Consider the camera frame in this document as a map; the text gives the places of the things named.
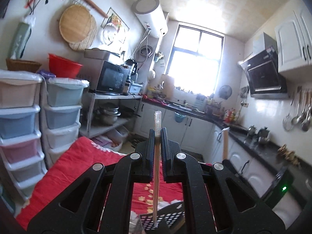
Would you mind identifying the black perforated utensil basket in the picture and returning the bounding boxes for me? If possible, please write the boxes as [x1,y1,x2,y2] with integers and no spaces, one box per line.
[137,201,185,233]

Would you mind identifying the red floral bed cover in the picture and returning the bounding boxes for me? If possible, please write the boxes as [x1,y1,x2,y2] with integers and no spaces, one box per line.
[15,136,213,231]

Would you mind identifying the left plastic drawer tower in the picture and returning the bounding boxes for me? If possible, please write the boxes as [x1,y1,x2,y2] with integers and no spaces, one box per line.
[1,70,47,200]

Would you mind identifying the round bamboo tray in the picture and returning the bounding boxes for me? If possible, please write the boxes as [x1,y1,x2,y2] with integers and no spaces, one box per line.
[59,4,97,52]

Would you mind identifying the metal shelf rack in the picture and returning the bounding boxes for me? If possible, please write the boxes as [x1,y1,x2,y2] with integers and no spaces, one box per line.
[79,92,142,138]

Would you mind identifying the hanging steel ladles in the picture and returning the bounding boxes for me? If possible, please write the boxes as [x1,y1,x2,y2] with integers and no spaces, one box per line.
[282,86,311,132]

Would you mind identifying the black range hood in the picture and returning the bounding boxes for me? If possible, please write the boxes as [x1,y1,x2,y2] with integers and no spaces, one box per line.
[241,46,289,99]

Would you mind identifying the steel cooking pot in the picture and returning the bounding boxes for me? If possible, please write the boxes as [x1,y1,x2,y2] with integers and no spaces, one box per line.
[98,103,121,125]

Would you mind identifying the kitchen window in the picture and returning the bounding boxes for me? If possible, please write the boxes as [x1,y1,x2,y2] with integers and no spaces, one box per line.
[166,24,224,96]

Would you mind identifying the wooden chopsticks pair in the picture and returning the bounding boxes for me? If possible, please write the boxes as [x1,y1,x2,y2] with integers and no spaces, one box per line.
[152,111,161,227]

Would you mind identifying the wrapped chopsticks in basket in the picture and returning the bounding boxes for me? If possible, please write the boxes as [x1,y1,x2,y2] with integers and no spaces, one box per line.
[222,127,230,160]

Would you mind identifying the white upper cabinet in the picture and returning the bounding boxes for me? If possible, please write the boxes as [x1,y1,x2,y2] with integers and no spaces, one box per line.
[275,4,311,82]

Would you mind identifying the black microwave oven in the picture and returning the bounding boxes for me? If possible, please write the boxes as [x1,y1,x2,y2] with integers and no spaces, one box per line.
[95,61,129,94]

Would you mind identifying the right plastic drawer tower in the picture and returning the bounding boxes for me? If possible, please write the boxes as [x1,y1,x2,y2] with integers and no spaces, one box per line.
[40,78,89,168]

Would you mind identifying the fruit wall picture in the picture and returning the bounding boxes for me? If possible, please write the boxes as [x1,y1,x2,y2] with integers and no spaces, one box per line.
[101,7,129,39]

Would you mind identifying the woven brown basket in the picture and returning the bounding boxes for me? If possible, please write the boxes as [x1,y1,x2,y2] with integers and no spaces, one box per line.
[6,59,42,73]

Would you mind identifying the white water heater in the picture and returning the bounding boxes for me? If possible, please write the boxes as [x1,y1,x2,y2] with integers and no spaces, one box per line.
[132,0,168,38]

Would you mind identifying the plastic drawer tower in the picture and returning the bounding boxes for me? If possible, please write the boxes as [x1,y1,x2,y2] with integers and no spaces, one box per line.
[40,78,89,168]
[1,70,47,200]

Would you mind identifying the red plastic basin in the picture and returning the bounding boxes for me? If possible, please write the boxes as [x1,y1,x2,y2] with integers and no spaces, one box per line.
[49,53,83,79]

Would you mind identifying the blue hanging cup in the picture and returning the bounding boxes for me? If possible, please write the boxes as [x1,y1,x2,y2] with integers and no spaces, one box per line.
[175,112,187,123]

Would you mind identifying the white lower kitchen cabinets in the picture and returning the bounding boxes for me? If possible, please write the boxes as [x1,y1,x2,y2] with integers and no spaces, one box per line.
[133,100,303,229]

